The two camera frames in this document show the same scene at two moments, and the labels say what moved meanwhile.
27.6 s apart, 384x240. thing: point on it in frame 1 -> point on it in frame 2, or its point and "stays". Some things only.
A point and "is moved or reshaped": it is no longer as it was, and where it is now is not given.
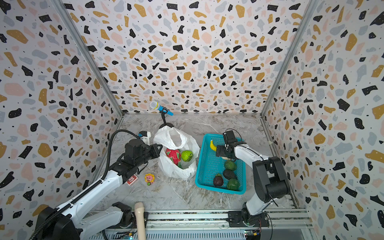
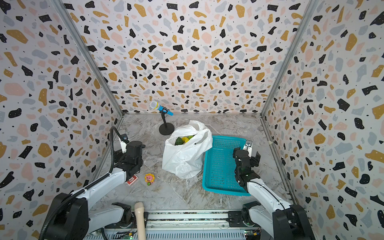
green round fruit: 233,184 -> 179,141
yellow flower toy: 149,178 stays
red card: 131,180 stays
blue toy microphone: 155,105 stays
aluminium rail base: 293,224 stays
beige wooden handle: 139,211 stays
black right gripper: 223,151 -> 244,156
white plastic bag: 172,138 is moved or reshaped
